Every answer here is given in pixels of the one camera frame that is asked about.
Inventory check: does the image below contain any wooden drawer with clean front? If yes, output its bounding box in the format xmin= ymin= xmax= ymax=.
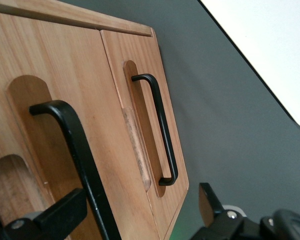
xmin=99 ymin=27 xmax=190 ymax=240

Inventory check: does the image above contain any beige rectangular tray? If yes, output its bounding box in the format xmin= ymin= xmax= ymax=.
xmin=199 ymin=0 xmax=300 ymax=131

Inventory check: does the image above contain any wooden drawer cabinet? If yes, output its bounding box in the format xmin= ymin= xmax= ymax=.
xmin=0 ymin=0 xmax=155 ymax=38

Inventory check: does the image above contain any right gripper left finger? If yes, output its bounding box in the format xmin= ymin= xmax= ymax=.
xmin=33 ymin=187 xmax=88 ymax=231

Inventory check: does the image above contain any black metal drawer handle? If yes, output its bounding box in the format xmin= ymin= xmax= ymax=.
xmin=29 ymin=99 xmax=122 ymax=240
xmin=131 ymin=73 xmax=179 ymax=187

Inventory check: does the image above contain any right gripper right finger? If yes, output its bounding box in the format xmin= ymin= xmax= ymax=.
xmin=198 ymin=182 xmax=227 ymax=229

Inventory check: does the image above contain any wooden drawer with worn front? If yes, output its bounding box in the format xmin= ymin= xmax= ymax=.
xmin=0 ymin=11 xmax=166 ymax=240

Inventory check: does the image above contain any dark grey table mat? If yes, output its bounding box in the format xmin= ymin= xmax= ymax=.
xmin=149 ymin=0 xmax=300 ymax=240

